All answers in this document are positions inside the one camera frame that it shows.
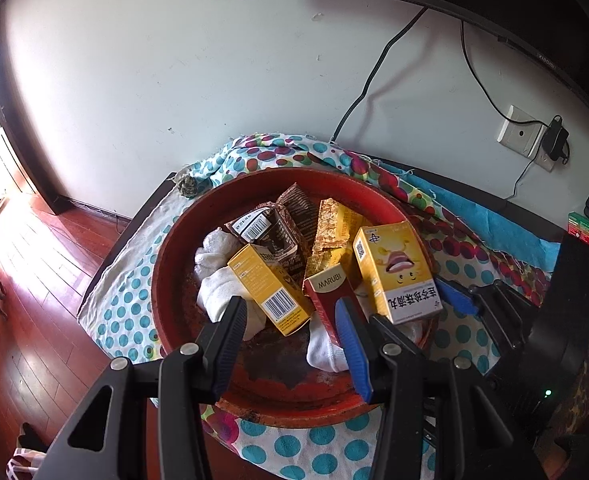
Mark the brown packet with white label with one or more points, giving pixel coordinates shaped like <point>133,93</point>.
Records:
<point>274,240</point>

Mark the white knotted sock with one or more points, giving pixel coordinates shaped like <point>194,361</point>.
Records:
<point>327,350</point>

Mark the brown snack packet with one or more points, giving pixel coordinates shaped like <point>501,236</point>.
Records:
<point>299,207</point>

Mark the blue cloth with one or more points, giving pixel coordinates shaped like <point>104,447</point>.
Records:
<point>474,215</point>

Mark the white wall antenna plate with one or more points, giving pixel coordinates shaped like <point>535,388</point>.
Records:
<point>519,132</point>

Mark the white and red bag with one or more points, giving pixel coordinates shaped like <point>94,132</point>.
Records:
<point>22,460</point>

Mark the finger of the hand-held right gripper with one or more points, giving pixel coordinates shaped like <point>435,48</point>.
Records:
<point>457,295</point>
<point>516,305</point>

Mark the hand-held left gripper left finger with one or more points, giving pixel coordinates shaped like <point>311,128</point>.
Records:
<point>229,345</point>

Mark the black power adapter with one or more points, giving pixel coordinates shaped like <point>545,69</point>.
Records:
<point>556,137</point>

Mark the white wall power outlet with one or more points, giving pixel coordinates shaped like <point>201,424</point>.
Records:
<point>541,162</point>

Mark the dark red box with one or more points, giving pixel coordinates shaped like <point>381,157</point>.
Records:
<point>324,295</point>

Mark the black table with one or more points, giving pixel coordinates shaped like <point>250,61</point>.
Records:
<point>544,217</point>

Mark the cream sock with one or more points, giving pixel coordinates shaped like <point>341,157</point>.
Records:
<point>214,252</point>

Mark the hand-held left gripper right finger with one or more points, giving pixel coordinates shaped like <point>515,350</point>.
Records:
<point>352,355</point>

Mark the round red rusty tray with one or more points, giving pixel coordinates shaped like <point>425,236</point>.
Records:
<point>274,360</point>

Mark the tall yellow medicine box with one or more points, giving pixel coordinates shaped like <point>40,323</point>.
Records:
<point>264,285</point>

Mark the polka dot cloth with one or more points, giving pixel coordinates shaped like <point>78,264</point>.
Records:
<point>299,450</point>

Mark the yellow cartoon face box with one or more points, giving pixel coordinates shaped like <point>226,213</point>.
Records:
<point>394,270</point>

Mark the dark wooden door frame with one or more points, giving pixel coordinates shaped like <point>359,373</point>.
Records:
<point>9,125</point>

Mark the small mottled brown ball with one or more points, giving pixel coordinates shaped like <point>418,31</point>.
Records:
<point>188,186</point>

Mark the green and red box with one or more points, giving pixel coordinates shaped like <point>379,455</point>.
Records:
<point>581,227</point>

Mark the white sock with pink toe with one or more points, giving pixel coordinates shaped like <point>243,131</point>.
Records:
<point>219,295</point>

